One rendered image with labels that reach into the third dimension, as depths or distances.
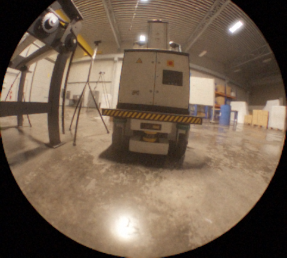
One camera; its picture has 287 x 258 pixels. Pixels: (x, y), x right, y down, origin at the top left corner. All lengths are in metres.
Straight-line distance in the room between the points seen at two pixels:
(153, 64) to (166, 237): 0.93
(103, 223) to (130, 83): 0.79
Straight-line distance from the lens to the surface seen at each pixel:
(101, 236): 0.35
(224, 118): 4.79
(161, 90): 0.72
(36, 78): 11.00
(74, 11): 1.12
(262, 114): 7.51
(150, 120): 0.57
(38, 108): 0.77
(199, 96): 4.35
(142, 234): 0.35
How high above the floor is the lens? 0.34
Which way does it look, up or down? 3 degrees down
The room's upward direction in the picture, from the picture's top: 5 degrees clockwise
